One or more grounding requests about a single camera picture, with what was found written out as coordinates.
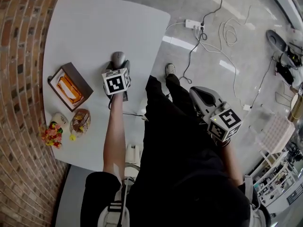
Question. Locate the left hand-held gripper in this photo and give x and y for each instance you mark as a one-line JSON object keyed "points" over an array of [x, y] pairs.
{"points": [[116, 83]]}

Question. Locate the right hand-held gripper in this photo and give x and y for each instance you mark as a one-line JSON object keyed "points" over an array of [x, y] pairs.
{"points": [[225, 124]]}

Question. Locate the grey computer mouse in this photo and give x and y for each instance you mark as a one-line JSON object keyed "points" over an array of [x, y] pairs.
{"points": [[118, 58]]}

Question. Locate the person's right forearm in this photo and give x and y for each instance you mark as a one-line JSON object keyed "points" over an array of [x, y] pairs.
{"points": [[233, 164]]}

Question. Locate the person's left forearm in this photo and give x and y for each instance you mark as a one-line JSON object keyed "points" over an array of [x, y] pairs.
{"points": [[114, 136]]}

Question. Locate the dark brown tissue box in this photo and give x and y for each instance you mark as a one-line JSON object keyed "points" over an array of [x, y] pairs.
{"points": [[82, 86]]}

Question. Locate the small white charger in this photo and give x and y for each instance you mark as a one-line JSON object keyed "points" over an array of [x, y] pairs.
{"points": [[246, 107]]}

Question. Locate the person's right shoe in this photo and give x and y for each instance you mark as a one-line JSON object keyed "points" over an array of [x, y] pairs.
{"points": [[170, 70]]}

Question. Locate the black wristband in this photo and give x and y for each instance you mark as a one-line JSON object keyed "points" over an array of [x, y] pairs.
{"points": [[225, 143]]}

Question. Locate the orange tissue pack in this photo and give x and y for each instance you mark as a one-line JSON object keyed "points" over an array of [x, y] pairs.
{"points": [[71, 90]]}

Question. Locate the small black round object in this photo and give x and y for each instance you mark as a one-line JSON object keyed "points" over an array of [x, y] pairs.
{"points": [[49, 79]]}

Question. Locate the person's black clothing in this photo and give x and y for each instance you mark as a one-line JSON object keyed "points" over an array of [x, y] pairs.
{"points": [[180, 169]]}

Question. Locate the white power strip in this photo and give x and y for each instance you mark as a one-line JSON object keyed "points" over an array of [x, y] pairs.
{"points": [[193, 23]]}

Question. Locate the pale checked mat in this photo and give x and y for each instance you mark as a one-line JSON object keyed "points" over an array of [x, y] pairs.
{"points": [[275, 131]]}

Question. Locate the white vase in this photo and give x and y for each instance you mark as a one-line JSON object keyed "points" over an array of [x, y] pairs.
{"points": [[60, 119]]}

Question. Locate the grey hand-held device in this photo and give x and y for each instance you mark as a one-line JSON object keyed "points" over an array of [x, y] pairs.
{"points": [[274, 39]]}

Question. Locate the gold round stool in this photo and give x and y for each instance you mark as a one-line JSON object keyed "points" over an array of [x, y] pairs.
{"points": [[297, 107]]}

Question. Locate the red and yellow flower bunch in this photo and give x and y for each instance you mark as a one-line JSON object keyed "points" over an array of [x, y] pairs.
{"points": [[52, 136]]}

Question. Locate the white adhesive plaster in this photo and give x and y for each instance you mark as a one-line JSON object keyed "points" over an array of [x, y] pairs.
{"points": [[117, 170]]}

